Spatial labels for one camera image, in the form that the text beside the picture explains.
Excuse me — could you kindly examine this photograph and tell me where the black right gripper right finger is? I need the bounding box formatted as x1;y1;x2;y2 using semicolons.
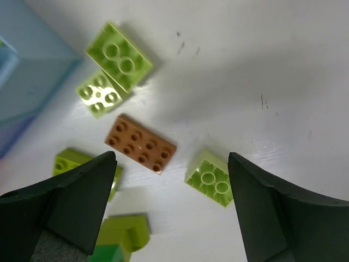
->
228;152;348;261

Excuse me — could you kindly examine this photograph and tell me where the pale lime upturned lego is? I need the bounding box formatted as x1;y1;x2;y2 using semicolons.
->
86;21;153;92

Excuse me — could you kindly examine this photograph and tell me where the green lego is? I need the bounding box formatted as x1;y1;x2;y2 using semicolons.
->
87;214;151;262

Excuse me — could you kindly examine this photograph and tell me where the pale lime 2x2 lego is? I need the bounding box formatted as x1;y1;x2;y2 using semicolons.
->
75;70;131;118

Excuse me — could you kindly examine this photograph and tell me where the lime 2x4 lego plate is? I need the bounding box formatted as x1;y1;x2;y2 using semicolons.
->
52;148;124;202

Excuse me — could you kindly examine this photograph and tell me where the pale lime small lego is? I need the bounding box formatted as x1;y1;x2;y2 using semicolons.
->
184;150;233;207

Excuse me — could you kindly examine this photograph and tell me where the orange 2x4 lego plate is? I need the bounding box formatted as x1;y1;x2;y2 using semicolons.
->
105;114;177;174

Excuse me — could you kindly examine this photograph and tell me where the light blue bin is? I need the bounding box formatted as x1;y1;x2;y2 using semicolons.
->
0;0;84;123

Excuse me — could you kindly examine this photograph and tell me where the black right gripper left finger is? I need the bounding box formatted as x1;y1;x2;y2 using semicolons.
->
1;151;117;261

